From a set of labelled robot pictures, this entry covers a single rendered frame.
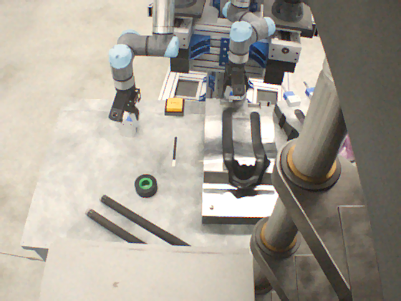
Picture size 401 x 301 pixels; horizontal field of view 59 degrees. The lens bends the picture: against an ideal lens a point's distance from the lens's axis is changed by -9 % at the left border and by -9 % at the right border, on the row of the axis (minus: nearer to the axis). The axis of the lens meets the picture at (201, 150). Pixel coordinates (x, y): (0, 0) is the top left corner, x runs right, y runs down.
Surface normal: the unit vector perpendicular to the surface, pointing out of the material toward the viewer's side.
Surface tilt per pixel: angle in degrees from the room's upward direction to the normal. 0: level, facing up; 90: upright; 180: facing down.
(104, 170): 0
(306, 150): 90
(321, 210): 0
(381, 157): 90
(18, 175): 0
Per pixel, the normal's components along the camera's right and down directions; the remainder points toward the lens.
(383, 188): -1.00, -0.04
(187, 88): 0.03, -0.61
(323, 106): -0.77, 0.49
